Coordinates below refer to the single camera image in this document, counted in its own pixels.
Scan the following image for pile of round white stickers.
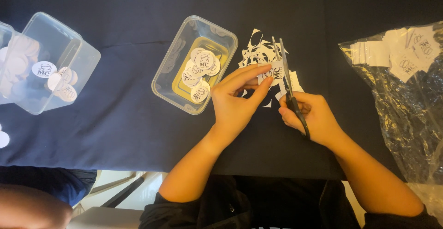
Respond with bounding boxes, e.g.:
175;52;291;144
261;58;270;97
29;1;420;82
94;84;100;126
0;35;79;102
181;47;221;104

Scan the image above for white printed paper label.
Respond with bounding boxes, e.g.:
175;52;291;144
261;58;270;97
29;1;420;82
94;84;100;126
258;61;286;87

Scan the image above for stack of square paper labels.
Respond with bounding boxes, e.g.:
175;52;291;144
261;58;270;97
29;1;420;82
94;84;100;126
350;25;442;83

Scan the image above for large clear plastic container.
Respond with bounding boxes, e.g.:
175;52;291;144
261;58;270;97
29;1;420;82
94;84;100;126
10;12;102;116

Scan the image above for clear plastic bag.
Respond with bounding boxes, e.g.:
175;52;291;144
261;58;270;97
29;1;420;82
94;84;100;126
338;21;443;223

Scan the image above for black-handled scissors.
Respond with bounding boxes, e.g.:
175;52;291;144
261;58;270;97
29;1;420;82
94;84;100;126
271;36;311;140

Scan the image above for single round white sticker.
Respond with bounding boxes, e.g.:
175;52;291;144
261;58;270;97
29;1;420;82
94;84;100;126
0;124;10;149

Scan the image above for pile of white paper scraps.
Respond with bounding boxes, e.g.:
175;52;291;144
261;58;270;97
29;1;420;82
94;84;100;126
238;28;305;108

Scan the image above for clear container with yellow base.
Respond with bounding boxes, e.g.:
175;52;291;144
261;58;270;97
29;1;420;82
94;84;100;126
151;15;239;115

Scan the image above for person's black top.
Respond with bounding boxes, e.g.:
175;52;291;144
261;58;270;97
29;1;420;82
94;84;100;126
138;175;443;229

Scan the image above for person's right hand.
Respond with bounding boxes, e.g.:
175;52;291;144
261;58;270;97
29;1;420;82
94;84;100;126
278;91;342;147

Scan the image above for person's left hand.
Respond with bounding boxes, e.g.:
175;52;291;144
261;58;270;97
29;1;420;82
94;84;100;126
210;64;275;137

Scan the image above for navy tablecloth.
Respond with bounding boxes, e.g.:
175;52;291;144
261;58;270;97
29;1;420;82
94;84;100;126
0;0;443;182

